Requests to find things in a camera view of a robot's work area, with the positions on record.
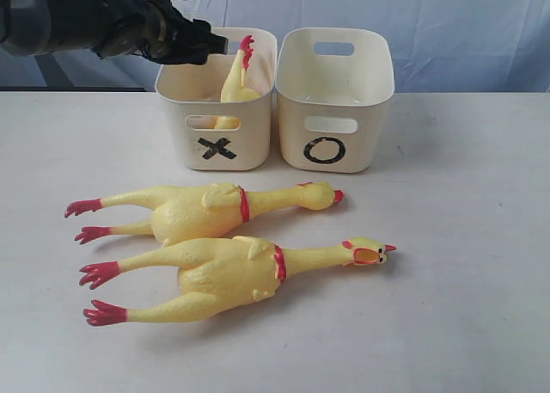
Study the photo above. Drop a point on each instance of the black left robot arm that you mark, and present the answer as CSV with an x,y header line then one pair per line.
x,y
38,27

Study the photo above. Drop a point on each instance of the broken yellow rubber chicken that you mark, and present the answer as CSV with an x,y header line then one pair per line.
x,y
235,87

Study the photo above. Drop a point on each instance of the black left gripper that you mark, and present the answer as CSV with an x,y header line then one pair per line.
x,y
143,28

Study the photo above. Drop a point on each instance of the cream bin marked O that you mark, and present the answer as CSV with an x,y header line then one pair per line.
x,y
334,86

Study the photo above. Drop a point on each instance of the blue backdrop curtain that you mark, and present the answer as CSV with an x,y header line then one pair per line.
x,y
436,45

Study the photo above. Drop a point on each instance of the cream bin marked X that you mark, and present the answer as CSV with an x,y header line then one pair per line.
x,y
210,134

